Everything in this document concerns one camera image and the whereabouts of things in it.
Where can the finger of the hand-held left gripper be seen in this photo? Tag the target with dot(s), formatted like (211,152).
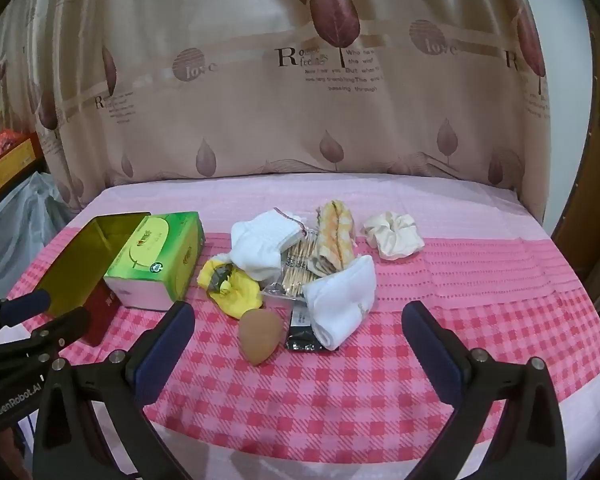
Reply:
(60,327)
(27,304)

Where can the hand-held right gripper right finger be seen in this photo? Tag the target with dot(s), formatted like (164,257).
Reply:
(430,345)

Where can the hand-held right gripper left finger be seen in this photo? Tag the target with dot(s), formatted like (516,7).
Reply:
(165,355)

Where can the black plastic packet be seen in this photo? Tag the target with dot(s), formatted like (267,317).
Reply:
(300,335)

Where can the yellow checked towel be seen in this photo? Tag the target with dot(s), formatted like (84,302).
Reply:
(335,230)

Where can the red and gold tin box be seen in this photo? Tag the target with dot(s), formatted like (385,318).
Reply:
(80,260)

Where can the grey plastic bag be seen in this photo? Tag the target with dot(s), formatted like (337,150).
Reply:
(20,230)

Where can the pink checked tablecloth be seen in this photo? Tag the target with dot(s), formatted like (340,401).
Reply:
(380,410)

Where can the brown makeup sponge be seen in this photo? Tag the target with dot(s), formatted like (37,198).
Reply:
(257,337)

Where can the yellow plush toy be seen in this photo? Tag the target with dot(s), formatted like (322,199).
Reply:
(240,295)

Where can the white sock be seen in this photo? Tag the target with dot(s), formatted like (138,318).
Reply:
(260,245)
(340,300)

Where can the green tissue pack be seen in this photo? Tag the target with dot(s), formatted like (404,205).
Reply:
(150,255)

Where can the cream scrunchie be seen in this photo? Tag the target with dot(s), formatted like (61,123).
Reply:
(392,235)

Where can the yellow cardboard box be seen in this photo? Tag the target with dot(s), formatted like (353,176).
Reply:
(10,160)

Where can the bag of cotton swabs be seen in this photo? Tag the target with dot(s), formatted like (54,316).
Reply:
(295,270)

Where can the wooden door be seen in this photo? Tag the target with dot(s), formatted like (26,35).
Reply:
(595,210)

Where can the beige leaf print curtain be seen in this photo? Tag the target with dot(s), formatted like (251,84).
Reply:
(280,135)

